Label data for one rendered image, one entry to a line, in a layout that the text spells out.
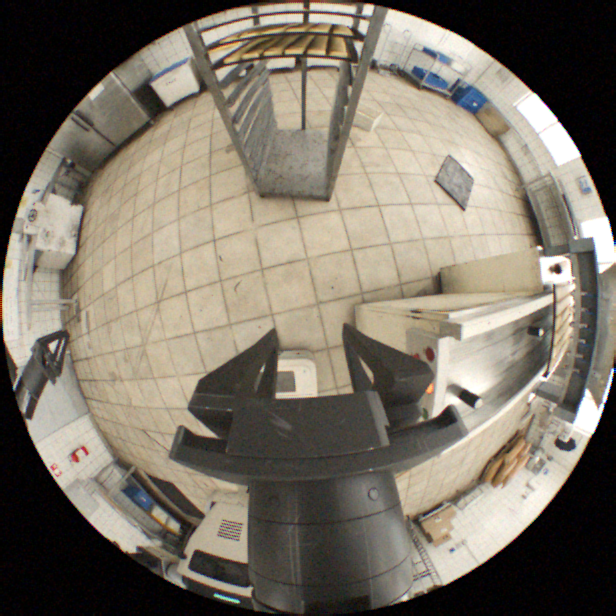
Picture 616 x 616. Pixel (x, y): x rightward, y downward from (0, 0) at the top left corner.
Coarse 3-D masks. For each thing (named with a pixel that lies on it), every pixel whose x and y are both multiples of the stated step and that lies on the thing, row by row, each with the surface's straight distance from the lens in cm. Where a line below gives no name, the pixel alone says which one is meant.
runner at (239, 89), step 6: (264, 60) 134; (258, 66) 123; (264, 66) 124; (252, 72) 113; (258, 72) 113; (246, 78) 104; (252, 78) 106; (240, 84) 97; (246, 84) 99; (234, 90) 90; (240, 90) 94; (228, 96) 85; (234, 96) 90; (228, 102) 84; (234, 102) 84
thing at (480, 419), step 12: (540, 360) 108; (528, 372) 93; (540, 372) 95; (516, 384) 82; (528, 384) 83; (504, 396) 73; (516, 396) 74; (480, 408) 65; (492, 408) 66; (504, 408) 68; (468, 420) 60; (480, 420) 60; (492, 420) 64; (456, 444) 54
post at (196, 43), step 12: (192, 24) 74; (192, 36) 74; (192, 48) 75; (204, 60) 75; (204, 72) 76; (216, 96) 80; (228, 108) 85; (228, 120) 85; (228, 132) 89; (240, 144) 94; (240, 156) 99; (252, 180) 113
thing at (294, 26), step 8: (272, 24) 124; (280, 24) 107; (288, 24) 102; (296, 24) 105; (304, 24) 98; (312, 24) 100; (320, 24) 101; (328, 24) 106; (336, 24) 115; (248, 32) 86; (256, 32) 75; (264, 32) 71; (272, 32) 71; (328, 32) 79; (336, 32) 70; (344, 32) 69; (352, 32) 94; (224, 40) 75
